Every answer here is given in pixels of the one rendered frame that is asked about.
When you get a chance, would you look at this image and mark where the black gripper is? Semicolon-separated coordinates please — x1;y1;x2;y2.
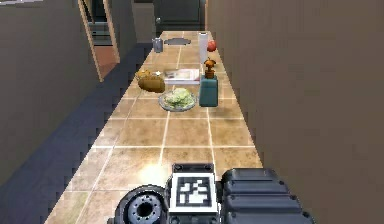
107;185;170;224

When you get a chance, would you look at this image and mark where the grey round plate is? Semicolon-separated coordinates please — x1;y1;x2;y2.
158;89;198;112

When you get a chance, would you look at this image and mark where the green broken lettuce head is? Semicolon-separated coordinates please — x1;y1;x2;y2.
163;87;196;108

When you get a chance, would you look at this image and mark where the brown bread loaf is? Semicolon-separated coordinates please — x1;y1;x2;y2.
135;69;166;94

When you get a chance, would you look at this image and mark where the teal soap bottle brown pump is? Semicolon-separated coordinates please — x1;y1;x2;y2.
199;57;219;108

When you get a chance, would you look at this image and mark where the grey metal cup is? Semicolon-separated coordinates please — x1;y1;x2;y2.
151;37;164;54

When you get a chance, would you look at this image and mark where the white paper towel roll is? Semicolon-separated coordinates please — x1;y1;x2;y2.
197;31;210;65

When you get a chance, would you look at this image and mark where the tan open room door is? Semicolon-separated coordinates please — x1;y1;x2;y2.
77;0;121;83

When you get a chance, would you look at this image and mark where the dark grey room door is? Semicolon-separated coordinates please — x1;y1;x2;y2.
153;0;207;32

